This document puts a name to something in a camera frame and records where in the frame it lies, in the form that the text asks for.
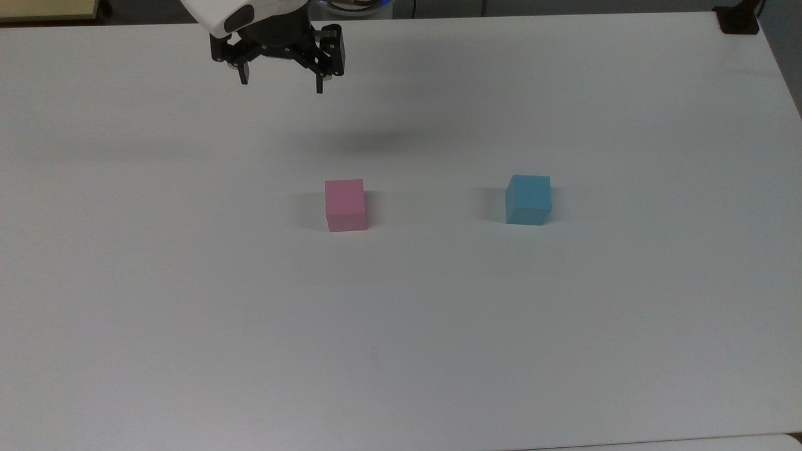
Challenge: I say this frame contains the pink cube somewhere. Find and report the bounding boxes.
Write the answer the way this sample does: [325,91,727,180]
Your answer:
[325,179,368,232]

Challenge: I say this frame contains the beige board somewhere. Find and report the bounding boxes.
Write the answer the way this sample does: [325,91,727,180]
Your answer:
[0,0,101,23]

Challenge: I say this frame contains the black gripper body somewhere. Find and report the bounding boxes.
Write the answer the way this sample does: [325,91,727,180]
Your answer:
[235,13,314,61]

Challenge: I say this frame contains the blue cube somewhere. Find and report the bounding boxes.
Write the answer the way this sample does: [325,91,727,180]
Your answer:
[505,175,552,226]

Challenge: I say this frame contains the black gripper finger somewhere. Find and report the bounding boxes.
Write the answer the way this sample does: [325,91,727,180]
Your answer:
[301,25,345,95]
[210,34,258,85]

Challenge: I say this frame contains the robot base ring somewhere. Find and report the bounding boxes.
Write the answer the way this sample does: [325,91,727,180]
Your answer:
[320,0,395,13]

